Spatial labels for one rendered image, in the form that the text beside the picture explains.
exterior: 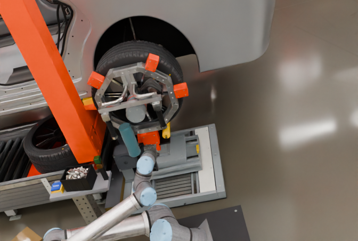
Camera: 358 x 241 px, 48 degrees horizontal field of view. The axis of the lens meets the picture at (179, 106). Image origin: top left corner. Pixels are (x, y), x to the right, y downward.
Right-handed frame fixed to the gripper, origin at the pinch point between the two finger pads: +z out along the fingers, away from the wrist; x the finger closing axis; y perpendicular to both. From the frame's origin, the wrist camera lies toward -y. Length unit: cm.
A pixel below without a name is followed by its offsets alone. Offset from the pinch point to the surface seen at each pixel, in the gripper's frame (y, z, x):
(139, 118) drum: 19.7, 15.0, 8.6
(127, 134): 9.0, 21.9, 20.7
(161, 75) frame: 45, 20, -10
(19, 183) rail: -24, 44, 117
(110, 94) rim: 37, 34, 31
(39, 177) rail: -21, 45, 101
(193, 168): -33, 59, -18
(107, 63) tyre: 59, 22, 25
